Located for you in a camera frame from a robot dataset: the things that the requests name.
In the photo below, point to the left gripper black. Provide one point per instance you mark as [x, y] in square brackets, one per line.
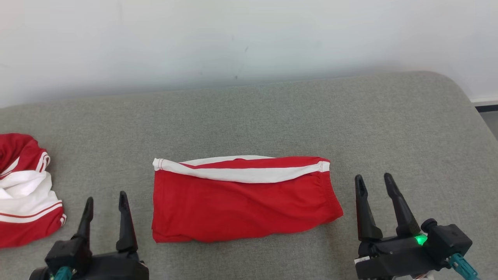
[116, 268]

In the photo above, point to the red and white shirt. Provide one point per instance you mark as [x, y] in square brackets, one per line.
[23, 194]

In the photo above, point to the red shorts with white stripe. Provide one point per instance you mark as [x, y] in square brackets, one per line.
[233, 206]

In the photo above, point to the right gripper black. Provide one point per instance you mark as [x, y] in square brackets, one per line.
[393, 258]

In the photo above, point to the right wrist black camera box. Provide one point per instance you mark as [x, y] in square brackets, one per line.
[451, 237]

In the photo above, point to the wall baseboard strip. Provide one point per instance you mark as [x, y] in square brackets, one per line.
[486, 105]

